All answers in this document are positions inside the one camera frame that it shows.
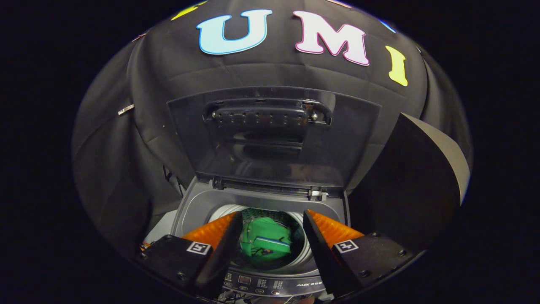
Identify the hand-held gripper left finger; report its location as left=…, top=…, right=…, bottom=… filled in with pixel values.
left=135, top=211, right=244, bottom=299

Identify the green polo shirt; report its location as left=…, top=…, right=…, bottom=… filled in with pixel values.
left=238, top=216, right=297, bottom=267

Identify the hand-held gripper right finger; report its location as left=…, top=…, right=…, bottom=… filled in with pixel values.
left=302, top=209, right=415, bottom=298

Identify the grey washing machine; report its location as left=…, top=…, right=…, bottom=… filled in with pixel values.
left=143, top=175, right=351, bottom=304

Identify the grey cabinet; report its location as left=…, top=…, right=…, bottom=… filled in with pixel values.
left=349, top=113, right=471, bottom=255

